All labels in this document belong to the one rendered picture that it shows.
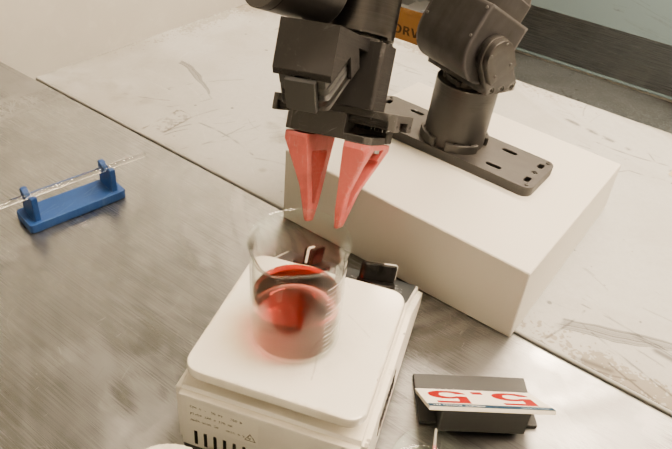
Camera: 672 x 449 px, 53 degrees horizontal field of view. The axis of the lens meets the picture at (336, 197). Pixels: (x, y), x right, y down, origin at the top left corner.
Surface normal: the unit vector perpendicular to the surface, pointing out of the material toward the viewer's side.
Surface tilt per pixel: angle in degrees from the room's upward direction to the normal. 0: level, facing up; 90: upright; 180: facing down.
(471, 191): 4
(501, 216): 4
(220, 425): 90
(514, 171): 4
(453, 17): 60
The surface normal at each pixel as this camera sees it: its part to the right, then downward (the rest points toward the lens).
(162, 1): 0.80, 0.39
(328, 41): -0.32, 0.07
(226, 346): 0.07, -0.81
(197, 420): -0.30, 0.54
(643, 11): -0.59, 0.44
